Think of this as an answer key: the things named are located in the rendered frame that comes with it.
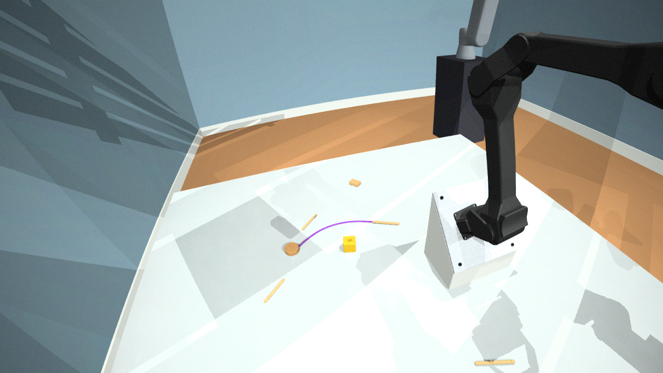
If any round wooden button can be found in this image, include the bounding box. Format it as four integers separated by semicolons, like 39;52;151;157
284;242;299;256

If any yellow block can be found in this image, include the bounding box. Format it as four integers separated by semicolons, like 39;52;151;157
343;236;356;253

